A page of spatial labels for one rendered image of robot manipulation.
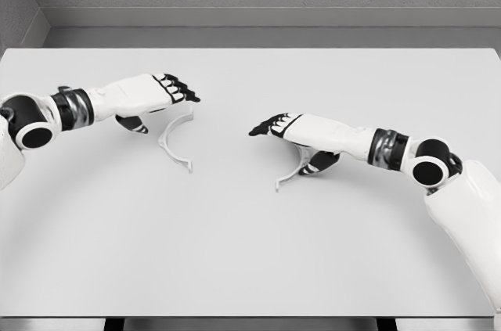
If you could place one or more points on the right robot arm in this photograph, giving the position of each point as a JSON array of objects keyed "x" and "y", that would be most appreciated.
[{"x": 438, "y": 174}]

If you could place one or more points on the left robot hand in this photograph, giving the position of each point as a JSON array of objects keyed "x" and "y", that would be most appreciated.
[{"x": 137, "y": 94}]

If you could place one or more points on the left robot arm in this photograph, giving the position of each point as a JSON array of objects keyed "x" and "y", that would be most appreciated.
[{"x": 47, "y": 116}]

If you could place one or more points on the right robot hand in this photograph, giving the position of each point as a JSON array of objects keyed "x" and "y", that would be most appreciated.
[{"x": 313, "y": 131}]

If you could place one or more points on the white pipe clamp half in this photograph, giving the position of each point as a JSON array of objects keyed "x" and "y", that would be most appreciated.
[
  {"x": 294, "y": 172},
  {"x": 167, "y": 139}
]

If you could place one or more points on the white table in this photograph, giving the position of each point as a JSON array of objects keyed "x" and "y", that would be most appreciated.
[{"x": 250, "y": 206}]

